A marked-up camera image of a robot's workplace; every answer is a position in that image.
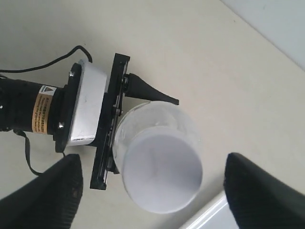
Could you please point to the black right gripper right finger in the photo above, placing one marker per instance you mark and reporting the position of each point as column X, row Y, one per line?
column 258, row 200

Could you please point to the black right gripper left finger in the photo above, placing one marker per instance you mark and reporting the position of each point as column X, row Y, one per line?
column 50, row 201

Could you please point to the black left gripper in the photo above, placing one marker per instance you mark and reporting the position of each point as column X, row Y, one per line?
column 118, row 84

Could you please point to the clear plastic drink bottle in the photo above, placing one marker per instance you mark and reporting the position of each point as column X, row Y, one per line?
column 148, row 115

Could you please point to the white bottle cap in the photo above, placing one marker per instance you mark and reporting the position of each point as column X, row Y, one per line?
column 161, row 170

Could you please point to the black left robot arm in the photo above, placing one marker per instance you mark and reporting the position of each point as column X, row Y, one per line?
column 30, row 107

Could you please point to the white rectangular plastic tray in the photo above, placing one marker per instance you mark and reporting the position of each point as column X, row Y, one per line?
column 214, row 215

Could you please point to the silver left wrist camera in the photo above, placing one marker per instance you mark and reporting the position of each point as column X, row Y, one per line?
column 88, row 105

